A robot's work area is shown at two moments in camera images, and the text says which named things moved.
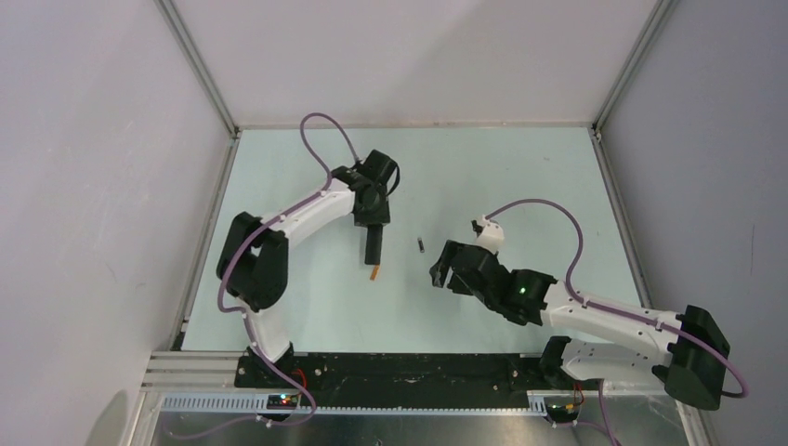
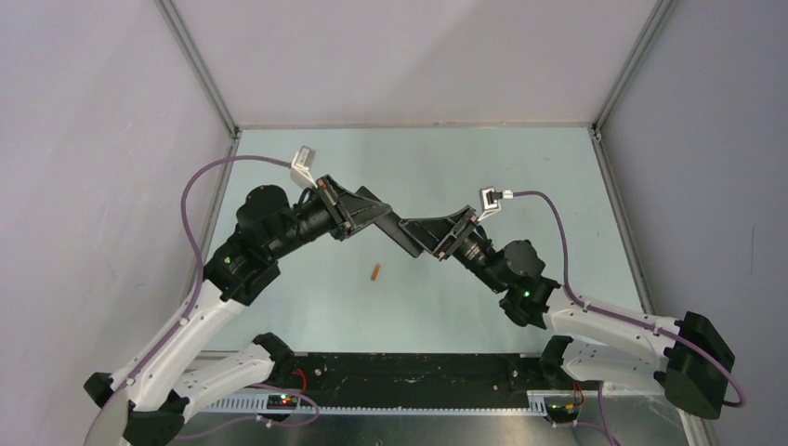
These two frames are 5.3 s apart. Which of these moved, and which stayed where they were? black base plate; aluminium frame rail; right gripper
Moved: right gripper
Stayed: aluminium frame rail; black base plate
